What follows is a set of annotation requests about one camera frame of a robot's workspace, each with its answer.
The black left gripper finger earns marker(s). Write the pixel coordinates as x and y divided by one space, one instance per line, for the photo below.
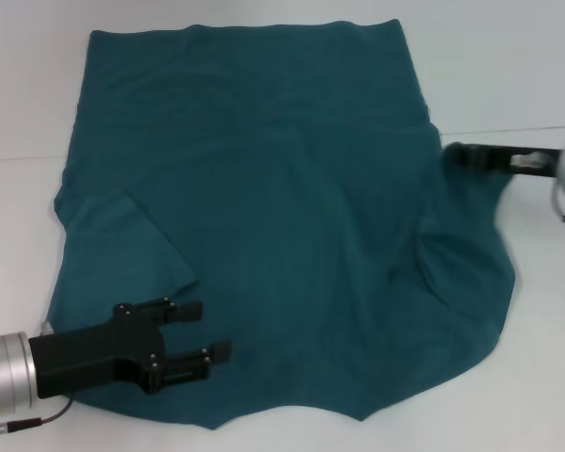
188 311
193 365

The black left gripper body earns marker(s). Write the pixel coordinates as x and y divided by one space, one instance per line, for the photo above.
94 353

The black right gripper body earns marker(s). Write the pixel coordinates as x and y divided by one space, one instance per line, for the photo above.
522 160

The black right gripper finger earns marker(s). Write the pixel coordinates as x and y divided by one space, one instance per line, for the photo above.
463 156

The teal blue t-shirt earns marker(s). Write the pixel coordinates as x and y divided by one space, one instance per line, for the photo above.
263 188

